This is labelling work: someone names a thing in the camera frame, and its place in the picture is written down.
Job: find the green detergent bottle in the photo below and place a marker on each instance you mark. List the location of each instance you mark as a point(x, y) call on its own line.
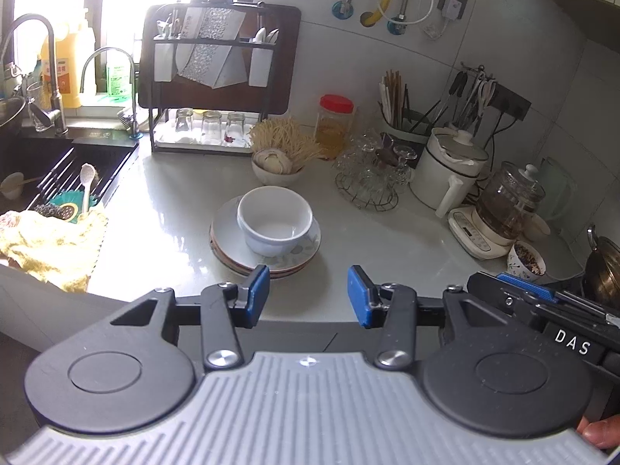
point(118, 75)

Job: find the plain steel cleaver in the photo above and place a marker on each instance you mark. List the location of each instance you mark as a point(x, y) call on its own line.
point(235, 72)

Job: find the black wall power strip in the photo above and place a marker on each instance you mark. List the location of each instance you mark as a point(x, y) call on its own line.
point(508, 99)

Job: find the yellow detergent bottle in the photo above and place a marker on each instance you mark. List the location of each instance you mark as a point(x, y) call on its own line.
point(63, 72)

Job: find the patterned steel cleaver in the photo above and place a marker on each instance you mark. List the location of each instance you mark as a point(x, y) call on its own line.
point(210, 43)

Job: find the green white chopstick holder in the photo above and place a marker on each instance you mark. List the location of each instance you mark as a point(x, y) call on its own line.
point(411, 128)

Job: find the floral bowl brown residue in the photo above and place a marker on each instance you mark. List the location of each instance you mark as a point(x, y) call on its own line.
point(525, 261)

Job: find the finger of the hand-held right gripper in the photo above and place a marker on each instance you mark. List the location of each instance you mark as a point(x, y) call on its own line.
point(525, 285)

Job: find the white leaf-print plate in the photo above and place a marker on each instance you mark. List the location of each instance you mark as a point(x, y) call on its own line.
point(286, 271)
point(227, 232)

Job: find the small chrome faucet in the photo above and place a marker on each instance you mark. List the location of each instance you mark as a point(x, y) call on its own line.
point(132, 101)

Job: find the small white bowl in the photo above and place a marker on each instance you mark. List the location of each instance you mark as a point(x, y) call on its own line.
point(276, 180)

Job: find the white ceramic spoon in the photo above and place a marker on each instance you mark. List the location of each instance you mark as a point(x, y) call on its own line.
point(87, 179)

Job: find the person's right hand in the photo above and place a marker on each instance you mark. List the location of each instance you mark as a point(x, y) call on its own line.
point(603, 433)

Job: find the white ceramic bowl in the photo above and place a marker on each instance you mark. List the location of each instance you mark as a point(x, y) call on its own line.
point(271, 218)

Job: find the sink drain rack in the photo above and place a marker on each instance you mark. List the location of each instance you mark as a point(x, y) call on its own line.
point(72, 174)

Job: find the floral plate dark rim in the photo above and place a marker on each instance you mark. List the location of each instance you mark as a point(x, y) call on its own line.
point(286, 276)

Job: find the white drain tray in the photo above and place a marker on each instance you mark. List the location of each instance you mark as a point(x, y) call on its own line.
point(169, 142)

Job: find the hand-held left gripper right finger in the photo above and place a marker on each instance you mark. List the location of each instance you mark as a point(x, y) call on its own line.
point(361, 295)

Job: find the dish rack with cutting board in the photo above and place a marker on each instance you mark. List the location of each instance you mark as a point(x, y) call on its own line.
point(153, 106)

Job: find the glass tea kettle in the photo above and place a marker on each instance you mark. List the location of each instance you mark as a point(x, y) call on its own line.
point(508, 203)

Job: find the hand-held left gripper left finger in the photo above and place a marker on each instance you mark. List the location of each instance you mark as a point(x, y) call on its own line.
point(256, 295)

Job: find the dark wooden cutting board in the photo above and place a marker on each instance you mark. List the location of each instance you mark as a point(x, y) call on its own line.
point(286, 58)

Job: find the steel basin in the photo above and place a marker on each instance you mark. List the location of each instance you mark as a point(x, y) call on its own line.
point(9, 116)

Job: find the red-lid plastic jar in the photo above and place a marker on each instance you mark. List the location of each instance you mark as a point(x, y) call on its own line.
point(334, 126)

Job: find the cream kettle base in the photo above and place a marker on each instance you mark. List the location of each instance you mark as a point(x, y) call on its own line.
point(472, 235)

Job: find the yellow dish cloth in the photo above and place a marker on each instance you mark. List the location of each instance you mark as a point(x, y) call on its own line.
point(53, 247)

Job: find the pale green electric kettle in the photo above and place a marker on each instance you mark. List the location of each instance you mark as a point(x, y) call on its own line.
point(557, 189)

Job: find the white plug adapter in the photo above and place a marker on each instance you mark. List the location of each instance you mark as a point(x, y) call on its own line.
point(453, 2)

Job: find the clear drinking glass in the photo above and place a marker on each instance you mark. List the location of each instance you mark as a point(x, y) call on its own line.
point(184, 123)
point(211, 126)
point(236, 128)

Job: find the set of glass cups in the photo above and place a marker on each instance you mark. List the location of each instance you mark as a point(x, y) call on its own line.
point(368, 160)

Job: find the steel wok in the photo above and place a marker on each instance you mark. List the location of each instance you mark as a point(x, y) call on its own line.
point(603, 271)

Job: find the black kitchen sink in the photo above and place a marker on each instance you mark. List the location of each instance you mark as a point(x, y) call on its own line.
point(29, 164)

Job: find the white electric cooking pot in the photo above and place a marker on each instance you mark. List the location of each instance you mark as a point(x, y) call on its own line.
point(445, 174)

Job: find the bundle of wooden chopsticks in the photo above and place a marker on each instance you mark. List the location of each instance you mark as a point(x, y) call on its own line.
point(392, 97)

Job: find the garlic bulb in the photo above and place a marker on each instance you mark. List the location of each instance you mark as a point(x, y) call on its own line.
point(273, 161)

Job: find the tall dark kitchen faucet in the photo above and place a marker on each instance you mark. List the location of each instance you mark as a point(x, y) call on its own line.
point(54, 82)

